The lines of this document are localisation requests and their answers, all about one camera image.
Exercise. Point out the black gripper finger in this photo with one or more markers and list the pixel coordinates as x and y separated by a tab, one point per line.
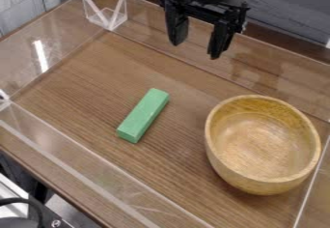
177	23
221	38

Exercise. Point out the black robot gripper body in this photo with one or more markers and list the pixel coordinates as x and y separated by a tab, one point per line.
213	10

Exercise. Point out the brown wooden bowl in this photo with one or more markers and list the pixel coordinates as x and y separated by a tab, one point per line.
262	144

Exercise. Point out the green rectangular block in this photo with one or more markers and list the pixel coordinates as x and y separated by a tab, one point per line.
143	115

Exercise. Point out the clear acrylic corner bracket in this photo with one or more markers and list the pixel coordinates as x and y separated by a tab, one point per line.
107	18

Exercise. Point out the clear acrylic tray wall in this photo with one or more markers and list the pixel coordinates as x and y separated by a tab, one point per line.
71	80

